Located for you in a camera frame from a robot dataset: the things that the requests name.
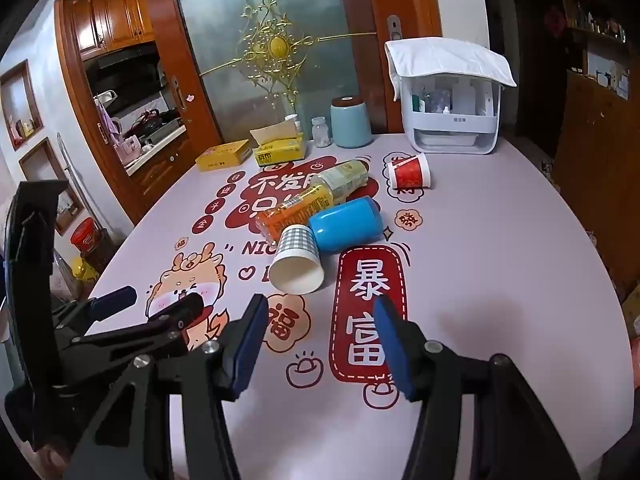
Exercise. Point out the red paper cup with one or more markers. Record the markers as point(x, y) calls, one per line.
point(411, 172)

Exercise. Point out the wooden wall niche shelf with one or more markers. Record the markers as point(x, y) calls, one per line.
point(20, 105)
point(50, 180)

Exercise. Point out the black range hood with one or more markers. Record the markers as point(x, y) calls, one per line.
point(125, 67)

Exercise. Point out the white desktop storage organizer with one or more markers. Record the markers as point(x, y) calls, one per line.
point(452, 127)

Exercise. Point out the light blue canister brown lid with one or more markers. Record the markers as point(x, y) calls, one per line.
point(351, 125)

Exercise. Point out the orange label plastic bottle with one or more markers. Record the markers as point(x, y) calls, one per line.
point(292, 209)

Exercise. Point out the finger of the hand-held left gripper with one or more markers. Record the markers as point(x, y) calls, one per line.
point(115, 300)
point(181, 310)

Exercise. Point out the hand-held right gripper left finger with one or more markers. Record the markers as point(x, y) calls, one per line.
point(246, 355)

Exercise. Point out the blue cup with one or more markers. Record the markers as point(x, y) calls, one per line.
point(345, 222)

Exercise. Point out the frosted glass door gold ornament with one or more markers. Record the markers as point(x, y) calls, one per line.
point(320, 0)

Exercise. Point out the white folded cloth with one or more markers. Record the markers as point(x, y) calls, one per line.
point(445, 60)

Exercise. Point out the wooden kitchen wall cabinets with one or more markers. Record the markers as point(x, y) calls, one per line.
point(112, 17)

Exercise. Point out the yellow lid container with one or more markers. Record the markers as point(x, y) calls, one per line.
point(84, 270)

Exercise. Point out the checkered paper cup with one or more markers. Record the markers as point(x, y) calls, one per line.
point(296, 266)

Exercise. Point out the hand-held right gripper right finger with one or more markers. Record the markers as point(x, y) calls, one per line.
point(392, 355)

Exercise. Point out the yellow tissue box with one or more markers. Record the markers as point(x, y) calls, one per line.
point(280, 152)

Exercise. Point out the dark wooden shelf unit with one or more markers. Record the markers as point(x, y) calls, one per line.
point(600, 135)

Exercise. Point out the red lid jar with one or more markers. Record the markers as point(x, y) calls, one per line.
point(86, 237)

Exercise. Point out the flat yellow box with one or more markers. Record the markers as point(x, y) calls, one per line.
point(222, 156)

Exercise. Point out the small clear jar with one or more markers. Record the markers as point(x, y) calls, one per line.
point(320, 134)

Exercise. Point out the green label plastic bottle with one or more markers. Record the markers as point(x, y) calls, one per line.
point(347, 176)

